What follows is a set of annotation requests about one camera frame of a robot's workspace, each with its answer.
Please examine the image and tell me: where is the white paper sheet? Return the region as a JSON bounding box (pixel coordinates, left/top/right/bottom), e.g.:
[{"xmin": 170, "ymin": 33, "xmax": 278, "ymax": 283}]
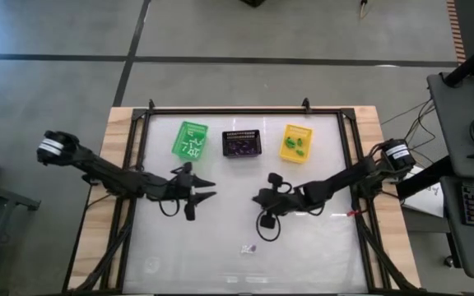
[{"xmin": 401, "ymin": 164, "xmax": 444, "ymax": 219}]

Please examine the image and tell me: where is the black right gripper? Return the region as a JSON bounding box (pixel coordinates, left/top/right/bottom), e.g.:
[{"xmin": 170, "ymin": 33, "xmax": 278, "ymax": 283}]
[{"xmin": 252, "ymin": 172, "xmax": 309, "ymax": 215}]

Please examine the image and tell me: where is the black plastic basket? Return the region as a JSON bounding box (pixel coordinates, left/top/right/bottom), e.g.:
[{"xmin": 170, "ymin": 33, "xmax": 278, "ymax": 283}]
[{"xmin": 221, "ymin": 128, "xmax": 263, "ymax": 160}]

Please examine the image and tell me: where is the black table frame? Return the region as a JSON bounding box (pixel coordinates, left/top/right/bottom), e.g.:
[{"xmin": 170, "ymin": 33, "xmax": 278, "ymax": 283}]
[{"xmin": 62, "ymin": 97, "xmax": 423, "ymax": 296}]

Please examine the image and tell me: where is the yellow plastic basket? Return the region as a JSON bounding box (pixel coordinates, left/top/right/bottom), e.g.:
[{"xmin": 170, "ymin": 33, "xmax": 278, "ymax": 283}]
[{"xmin": 278, "ymin": 123, "xmax": 314, "ymax": 164}]

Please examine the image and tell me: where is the grey keyboard shelf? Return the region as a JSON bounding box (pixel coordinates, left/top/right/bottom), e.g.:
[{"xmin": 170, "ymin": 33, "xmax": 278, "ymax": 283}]
[{"xmin": 439, "ymin": 175, "xmax": 474, "ymax": 280}]

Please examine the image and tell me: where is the black desk brace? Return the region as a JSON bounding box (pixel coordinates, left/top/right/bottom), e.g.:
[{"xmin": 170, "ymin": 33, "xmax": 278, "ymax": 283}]
[{"xmin": 395, "ymin": 155, "xmax": 456, "ymax": 201}]

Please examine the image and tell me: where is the grey desk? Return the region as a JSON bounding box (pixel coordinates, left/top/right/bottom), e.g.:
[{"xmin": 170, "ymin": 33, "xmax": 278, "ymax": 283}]
[{"xmin": 425, "ymin": 72, "xmax": 474, "ymax": 180}]

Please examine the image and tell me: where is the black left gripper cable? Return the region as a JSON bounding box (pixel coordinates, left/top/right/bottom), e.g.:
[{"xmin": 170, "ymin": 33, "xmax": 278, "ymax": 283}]
[{"xmin": 158, "ymin": 199, "xmax": 180, "ymax": 218}]

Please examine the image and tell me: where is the black pole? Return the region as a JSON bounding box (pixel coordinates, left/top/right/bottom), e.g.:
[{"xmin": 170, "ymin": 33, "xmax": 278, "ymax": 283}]
[{"xmin": 442, "ymin": 31, "xmax": 474, "ymax": 88}]

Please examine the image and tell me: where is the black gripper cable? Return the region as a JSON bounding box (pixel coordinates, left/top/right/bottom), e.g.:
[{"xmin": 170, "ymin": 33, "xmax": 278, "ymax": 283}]
[
  {"xmin": 255, "ymin": 209, "xmax": 282, "ymax": 243},
  {"xmin": 158, "ymin": 199, "xmax": 180, "ymax": 218}
]

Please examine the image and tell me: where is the green plastic basket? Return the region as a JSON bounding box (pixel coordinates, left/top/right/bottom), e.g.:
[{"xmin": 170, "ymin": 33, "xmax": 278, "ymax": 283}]
[{"xmin": 171, "ymin": 120, "xmax": 209, "ymax": 161}]

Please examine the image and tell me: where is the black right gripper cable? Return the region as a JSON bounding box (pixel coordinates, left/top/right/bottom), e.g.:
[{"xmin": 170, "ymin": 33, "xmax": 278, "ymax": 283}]
[{"xmin": 255, "ymin": 209, "xmax": 282, "ymax": 243}]

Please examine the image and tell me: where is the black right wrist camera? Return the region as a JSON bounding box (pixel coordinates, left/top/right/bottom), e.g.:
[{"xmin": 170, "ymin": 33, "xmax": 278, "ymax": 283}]
[{"xmin": 259, "ymin": 213, "xmax": 277, "ymax": 230}]

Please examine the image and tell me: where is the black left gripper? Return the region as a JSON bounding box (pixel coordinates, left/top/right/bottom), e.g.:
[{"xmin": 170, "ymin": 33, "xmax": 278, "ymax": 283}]
[{"xmin": 154, "ymin": 161, "xmax": 218, "ymax": 206}]

